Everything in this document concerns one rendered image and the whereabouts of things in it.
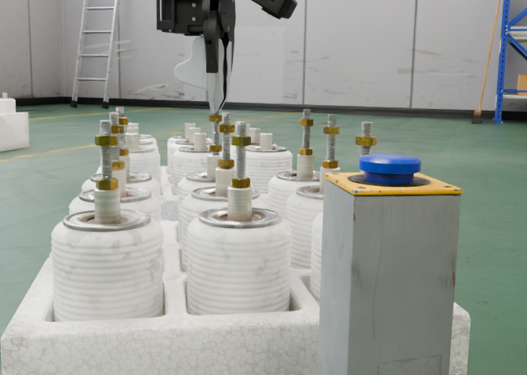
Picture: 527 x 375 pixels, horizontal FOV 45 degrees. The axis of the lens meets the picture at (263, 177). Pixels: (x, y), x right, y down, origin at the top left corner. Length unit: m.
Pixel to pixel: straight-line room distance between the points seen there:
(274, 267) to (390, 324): 0.17
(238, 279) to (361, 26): 6.61
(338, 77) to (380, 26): 0.70
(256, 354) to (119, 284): 0.13
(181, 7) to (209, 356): 0.43
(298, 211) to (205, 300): 0.18
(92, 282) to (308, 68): 6.72
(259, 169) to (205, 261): 0.56
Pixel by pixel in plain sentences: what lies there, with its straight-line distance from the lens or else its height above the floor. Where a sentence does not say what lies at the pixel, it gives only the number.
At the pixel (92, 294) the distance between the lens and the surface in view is 0.55.
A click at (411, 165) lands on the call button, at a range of 0.41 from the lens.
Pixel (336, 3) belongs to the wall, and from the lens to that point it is 7.18.
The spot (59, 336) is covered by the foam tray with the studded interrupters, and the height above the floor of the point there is 0.18.
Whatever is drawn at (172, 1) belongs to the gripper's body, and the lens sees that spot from 0.78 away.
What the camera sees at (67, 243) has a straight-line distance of 0.55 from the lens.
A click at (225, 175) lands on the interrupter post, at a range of 0.68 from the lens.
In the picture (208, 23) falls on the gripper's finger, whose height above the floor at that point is 0.44.
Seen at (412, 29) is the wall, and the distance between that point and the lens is 7.01.
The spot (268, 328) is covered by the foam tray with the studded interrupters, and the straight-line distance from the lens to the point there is 0.53.
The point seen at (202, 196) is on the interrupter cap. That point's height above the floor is 0.25.
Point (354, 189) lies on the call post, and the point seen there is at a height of 0.31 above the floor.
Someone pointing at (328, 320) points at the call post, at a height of 0.22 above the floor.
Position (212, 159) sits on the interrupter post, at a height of 0.28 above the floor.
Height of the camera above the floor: 0.38
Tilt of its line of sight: 9 degrees down
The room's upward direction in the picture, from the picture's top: 1 degrees clockwise
